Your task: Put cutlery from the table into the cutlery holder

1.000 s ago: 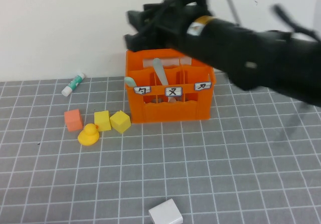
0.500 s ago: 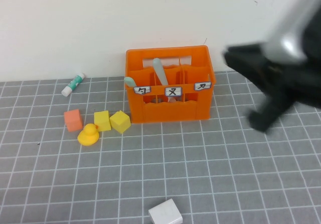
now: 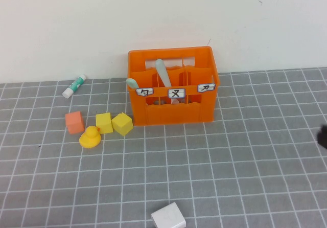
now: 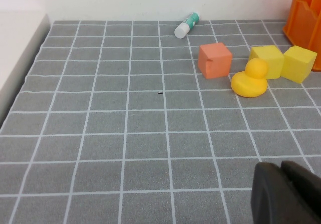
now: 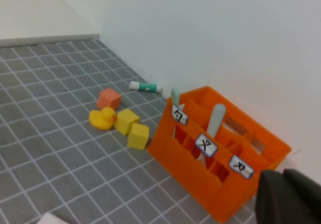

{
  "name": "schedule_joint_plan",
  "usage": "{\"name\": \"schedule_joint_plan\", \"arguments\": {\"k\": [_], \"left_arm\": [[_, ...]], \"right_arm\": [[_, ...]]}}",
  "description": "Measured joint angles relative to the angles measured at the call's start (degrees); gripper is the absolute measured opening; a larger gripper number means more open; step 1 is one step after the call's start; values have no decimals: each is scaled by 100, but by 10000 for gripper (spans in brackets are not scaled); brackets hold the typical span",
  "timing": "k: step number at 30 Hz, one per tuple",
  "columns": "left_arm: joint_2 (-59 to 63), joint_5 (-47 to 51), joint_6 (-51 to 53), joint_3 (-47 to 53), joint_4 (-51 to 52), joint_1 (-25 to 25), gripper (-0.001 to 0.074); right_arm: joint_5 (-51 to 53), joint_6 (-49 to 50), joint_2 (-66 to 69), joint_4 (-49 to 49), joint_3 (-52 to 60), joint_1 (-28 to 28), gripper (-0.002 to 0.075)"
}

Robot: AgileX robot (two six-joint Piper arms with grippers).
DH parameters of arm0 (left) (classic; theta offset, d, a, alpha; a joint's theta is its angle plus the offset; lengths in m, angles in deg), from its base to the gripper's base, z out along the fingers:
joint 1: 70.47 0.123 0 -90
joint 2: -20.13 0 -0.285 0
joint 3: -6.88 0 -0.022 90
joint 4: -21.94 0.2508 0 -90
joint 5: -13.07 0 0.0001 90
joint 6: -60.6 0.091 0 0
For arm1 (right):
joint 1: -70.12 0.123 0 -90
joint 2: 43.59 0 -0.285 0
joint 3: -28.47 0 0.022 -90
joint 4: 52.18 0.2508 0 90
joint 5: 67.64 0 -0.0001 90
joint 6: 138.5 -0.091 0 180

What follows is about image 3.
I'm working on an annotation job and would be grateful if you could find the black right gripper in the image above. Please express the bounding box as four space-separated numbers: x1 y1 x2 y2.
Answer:
316 124 327 150

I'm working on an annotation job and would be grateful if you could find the pale grey plastic fork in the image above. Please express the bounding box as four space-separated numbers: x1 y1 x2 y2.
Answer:
154 58 181 105

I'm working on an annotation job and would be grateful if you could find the mint green plastic spoon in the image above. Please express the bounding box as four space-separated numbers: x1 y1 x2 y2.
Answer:
126 78 140 89

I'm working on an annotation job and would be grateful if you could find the orange plastic cutlery crate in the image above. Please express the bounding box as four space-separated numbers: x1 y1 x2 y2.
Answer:
127 45 221 126

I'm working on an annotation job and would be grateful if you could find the grey white-grid tablecloth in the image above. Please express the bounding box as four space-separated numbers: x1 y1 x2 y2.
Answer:
0 68 327 228

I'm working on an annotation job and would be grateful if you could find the white label with knife character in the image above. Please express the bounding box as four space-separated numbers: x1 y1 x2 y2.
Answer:
198 83 216 93

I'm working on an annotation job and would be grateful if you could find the white label with fork character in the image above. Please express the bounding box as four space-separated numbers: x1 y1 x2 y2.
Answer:
168 87 185 99

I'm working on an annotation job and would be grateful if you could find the white power adapter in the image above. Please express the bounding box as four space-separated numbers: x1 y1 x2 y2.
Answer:
150 201 186 228

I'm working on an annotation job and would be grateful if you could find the white label with spoon character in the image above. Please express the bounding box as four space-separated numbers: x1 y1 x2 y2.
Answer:
135 87 154 97

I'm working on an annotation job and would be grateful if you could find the yellow foam cube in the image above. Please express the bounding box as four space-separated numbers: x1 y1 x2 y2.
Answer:
96 112 113 134
111 112 134 136

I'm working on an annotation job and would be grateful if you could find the yellow rubber duck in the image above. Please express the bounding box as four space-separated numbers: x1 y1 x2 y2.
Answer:
79 125 101 149

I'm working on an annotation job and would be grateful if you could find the salmon orange foam cube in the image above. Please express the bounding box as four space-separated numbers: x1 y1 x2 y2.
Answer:
65 110 85 135

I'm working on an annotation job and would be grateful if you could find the white green glue stick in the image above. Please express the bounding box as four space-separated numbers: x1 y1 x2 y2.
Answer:
62 73 87 99

